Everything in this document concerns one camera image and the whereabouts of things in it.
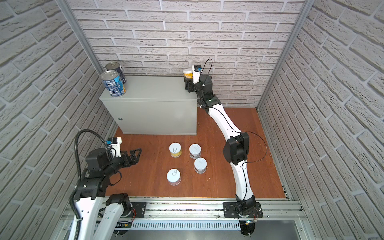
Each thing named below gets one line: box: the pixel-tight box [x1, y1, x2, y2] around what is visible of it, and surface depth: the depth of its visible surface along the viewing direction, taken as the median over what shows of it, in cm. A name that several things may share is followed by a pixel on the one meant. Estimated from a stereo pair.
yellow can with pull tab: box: [169, 142, 182, 158], surface depth 92 cm
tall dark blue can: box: [105, 62, 127, 84], surface depth 79 cm
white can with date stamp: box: [194, 157, 208, 174], surface depth 86 cm
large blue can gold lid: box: [100, 70, 126, 97], surface depth 74 cm
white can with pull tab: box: [166, 168, 181, 186], surface depth 82 cm
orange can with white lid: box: [182, 68, 194, 79], surface depth 81 cm
